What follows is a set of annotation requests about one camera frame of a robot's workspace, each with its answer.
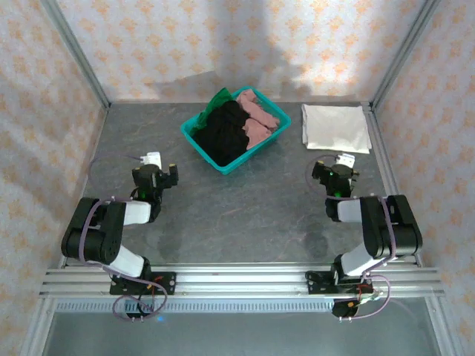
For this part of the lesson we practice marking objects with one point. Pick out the teal plastic basket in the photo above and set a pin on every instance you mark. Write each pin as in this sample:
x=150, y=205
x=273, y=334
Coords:
x=230, y=168

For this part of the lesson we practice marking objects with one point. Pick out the black t-shirt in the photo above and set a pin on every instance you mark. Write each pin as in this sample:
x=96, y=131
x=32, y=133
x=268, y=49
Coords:
x=224, y=133

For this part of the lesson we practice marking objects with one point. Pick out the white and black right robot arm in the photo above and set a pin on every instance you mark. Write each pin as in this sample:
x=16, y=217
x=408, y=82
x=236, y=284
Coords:
x=356, y=259

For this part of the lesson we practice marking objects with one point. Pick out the white folded t-shirt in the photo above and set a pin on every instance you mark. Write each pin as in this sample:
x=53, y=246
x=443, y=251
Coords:
x=335, y=128

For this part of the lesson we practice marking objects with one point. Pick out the green t-shirt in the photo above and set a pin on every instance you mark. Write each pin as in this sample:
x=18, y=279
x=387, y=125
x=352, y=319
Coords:
x=217, y=100

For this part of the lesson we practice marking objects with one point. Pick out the pink t-shirt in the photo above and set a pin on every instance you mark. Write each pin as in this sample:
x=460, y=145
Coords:
x=256, y=126

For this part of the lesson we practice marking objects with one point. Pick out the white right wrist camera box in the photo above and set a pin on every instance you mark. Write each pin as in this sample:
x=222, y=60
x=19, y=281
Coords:
x=346, y=159

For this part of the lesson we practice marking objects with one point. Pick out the aluminium side rail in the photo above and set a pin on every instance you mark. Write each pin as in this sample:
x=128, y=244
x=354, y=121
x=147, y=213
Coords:
x=386, y=167
x=83, y=193

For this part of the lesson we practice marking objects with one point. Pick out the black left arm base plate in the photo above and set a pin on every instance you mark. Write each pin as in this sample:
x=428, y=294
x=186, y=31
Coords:
x=167, y=283

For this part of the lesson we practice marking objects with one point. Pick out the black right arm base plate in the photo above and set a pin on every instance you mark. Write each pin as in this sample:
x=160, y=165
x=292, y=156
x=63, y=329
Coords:
x=315, y=283

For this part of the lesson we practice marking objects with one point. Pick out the aluminium mounting rail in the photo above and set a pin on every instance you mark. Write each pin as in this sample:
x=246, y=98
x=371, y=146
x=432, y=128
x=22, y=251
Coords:
x=241, y=282

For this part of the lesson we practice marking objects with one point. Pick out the aluminium frame post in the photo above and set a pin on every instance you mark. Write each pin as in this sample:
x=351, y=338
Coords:
x=402, y=55
x=76, y=55

